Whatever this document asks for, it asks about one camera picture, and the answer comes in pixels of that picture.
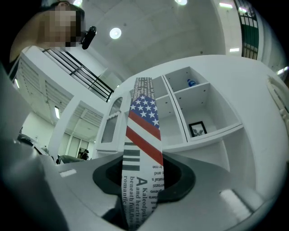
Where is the black head-mounted camera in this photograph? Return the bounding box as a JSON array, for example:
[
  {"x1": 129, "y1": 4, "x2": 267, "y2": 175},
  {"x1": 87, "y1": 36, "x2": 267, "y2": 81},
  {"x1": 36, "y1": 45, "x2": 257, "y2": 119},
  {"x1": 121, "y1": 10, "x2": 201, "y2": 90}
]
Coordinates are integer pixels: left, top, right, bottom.
[{"x1": 80, "y1": 25, "x2": 98, "y2": 51}]

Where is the black picture frame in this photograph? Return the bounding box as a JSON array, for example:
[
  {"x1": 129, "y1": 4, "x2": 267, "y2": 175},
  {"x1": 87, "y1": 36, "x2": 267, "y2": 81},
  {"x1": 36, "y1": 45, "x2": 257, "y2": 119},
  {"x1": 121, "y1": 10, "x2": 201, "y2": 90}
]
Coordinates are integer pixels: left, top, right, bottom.
[{"x1": 188, "y1": 120, "x2": 208, "y2": 138}]

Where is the green barred window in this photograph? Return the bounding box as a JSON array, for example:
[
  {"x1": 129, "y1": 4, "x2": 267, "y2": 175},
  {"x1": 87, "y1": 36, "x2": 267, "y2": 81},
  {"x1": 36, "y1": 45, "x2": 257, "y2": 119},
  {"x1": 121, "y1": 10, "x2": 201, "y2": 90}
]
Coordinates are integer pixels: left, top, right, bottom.
[{"x1": 233, "y1": 0, "x2": 260, "y2": 60}]

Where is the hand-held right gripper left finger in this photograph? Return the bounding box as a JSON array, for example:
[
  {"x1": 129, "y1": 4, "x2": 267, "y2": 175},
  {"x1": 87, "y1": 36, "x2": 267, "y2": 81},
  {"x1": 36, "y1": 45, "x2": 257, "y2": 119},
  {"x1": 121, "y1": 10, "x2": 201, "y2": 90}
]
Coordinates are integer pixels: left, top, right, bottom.
[{"x1": 0, "y1": 135, "x2": 127, "y2": 231}]

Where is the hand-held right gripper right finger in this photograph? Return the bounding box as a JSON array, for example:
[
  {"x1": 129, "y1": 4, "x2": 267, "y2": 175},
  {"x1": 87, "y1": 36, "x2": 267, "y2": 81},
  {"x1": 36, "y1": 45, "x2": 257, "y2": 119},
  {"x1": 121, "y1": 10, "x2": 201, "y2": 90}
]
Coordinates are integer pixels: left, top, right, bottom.
[{"x1": 144, "y1": 152, "x2": 274, "y2": 231}]

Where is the black metal railing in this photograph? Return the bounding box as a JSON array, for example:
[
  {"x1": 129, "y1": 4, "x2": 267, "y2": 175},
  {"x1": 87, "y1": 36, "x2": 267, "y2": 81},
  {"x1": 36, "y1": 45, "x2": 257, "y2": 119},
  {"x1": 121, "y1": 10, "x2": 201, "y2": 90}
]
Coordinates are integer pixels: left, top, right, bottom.
[{"x1": 42, "y1": 48, "x2": 115, "y2": 103}]

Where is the white desk hutch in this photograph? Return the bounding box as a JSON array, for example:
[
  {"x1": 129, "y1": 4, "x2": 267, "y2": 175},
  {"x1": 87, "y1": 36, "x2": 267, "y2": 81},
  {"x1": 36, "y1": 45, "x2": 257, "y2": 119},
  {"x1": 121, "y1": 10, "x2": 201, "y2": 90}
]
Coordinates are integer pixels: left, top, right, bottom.
[{"x1": 96, "y1": 55, "x2": 249, "y2": 173}]

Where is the person's head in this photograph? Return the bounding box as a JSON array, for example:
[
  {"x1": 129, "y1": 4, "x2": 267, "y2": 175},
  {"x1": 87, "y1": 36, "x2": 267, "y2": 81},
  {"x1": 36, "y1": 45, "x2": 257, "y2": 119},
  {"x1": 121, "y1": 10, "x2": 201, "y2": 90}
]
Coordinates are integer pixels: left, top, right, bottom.
[{"x1": 33, "y1": 0, "x2": 85, "y2": 49}]

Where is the newsprint flag pattern book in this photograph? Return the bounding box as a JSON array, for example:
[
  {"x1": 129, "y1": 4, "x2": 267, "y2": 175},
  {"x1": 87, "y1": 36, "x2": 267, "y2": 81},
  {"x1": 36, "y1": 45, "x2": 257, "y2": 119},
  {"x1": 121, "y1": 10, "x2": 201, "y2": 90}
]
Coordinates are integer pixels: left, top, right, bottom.
[{"x1": 121, "y1": 76, "x2": 164, "y2": 231}]

